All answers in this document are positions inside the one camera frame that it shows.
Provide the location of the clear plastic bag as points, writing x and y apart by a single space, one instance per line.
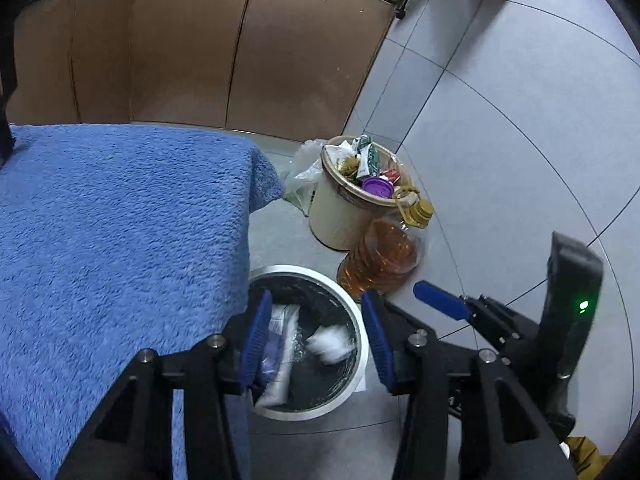
305 170

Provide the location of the cream plastic bucket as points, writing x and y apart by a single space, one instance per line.
335 215

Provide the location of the brown kitchen cabinets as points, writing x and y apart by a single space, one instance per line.
200 60

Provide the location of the black bin liner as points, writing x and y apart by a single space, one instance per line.
325 310

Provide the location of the purple round lid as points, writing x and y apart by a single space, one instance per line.
377 187

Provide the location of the amber cooking oil bottle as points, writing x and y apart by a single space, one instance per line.
385 255

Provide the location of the white plastic wrapper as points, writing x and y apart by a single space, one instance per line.
282 360

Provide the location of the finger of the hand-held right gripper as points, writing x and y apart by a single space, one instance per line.
440 300

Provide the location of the white round trash bin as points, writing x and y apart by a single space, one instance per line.
310 272

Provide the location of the yellow clothing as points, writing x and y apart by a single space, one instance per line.
590 457

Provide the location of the white tissue wad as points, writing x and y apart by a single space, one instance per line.
330 342

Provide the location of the blue fleece blanket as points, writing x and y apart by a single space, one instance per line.
125 235

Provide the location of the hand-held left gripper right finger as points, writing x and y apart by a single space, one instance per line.
376 345

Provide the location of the green white carton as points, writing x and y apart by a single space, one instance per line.
369 155

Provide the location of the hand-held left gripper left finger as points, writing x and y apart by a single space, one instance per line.
257 340

